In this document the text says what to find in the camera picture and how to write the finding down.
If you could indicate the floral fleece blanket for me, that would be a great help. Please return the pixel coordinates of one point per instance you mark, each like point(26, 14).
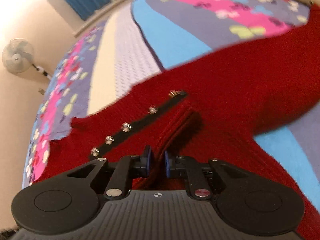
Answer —
point(175, 30)

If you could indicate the white standing fan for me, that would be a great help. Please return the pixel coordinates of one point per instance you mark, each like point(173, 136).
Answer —
point(17, 55)

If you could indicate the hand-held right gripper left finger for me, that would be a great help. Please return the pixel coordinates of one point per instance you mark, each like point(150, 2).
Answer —
point(147, 160)

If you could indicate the red knit sweater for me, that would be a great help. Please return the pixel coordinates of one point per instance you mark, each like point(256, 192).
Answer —
point(237, 80)

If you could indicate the white quilted bed sheet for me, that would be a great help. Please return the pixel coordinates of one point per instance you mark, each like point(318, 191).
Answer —
point(125, 62)

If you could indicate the wall socket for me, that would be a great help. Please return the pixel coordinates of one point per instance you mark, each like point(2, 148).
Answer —
point(41, 91)

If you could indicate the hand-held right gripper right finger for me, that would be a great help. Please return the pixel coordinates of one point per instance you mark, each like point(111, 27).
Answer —
point(168, 165)

